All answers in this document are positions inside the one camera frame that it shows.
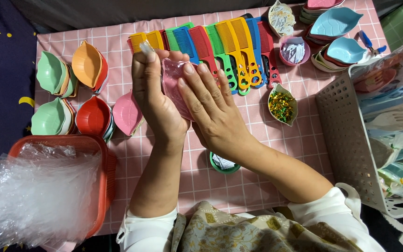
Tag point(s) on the green round cup with paper slips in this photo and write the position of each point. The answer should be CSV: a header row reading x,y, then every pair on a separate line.
x,y
224,164

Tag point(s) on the black patterned cloth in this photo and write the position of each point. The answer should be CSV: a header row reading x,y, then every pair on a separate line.
x,y
397,234

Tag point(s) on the pink leaf-shaped dish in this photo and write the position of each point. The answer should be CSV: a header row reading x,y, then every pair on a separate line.
x,y
171,82

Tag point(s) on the red plastic basket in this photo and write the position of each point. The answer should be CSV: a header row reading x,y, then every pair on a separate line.
x,y
108,175

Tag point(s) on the large blue-topped stack of leaf dishes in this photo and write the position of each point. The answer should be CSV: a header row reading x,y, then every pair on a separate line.
x,y
334,22

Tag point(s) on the orange-topped stack of leaf dishes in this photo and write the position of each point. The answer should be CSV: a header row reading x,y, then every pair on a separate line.
x,y
86,64

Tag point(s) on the row of coloured plastic combs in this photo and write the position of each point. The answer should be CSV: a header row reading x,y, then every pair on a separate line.
x,y
236,45

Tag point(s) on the white long-sleeved shirt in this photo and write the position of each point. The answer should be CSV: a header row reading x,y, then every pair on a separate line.
x,y
327,217

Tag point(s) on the person's right hand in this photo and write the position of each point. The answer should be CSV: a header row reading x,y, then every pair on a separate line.
x,y
219,122

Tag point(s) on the white perforated plastic basket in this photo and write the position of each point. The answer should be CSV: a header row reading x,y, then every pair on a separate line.
x,y
341,140

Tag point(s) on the white leaf dish with twist ties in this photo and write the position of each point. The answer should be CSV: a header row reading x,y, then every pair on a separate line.
x,y
281,105

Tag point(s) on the beige floral apron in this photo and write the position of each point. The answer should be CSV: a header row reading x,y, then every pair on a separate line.
x,y
240,234

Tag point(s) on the small blue-topped stack of leaf dishes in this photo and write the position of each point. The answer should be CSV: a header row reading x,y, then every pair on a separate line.
x,y
345,50

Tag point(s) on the clear plastic bag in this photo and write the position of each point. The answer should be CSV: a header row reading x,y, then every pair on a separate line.
x,y
168,68

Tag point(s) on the pile of packaged dish sets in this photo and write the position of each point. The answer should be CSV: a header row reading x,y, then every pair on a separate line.
x,y
394,119

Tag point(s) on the person's left hand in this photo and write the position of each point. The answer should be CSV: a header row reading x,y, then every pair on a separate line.
x,y
152,98

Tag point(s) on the pink checked tablecloth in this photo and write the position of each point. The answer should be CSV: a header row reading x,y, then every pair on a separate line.
x,y
173,182

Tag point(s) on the dark blue star-print fabric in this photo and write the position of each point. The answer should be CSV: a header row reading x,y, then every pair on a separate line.
x,y
2,70

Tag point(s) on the white leaf dish with paper tags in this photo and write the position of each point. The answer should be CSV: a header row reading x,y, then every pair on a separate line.
x,y
282,19

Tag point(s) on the green-topped stack of leaf dishes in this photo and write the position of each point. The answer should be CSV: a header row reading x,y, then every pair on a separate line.
x,y
49,71
49,119

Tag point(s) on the pink-topped flat stack of leaf dishes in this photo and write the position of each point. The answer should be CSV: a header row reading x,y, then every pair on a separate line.
x,y
318,7

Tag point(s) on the heap of clear plastic bags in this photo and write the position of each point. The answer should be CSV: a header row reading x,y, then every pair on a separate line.
x,y
37,196

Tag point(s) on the red-topped stack of leaf dishes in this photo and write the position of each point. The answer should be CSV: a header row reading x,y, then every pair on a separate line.
x,y
93,117

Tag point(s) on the pink-topped tilted stack of leaf dishes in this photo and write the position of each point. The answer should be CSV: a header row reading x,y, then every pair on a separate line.
x,y
126,113

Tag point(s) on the pink round cup with paper slips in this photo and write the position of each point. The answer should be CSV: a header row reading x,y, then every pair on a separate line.
x,y
294,52

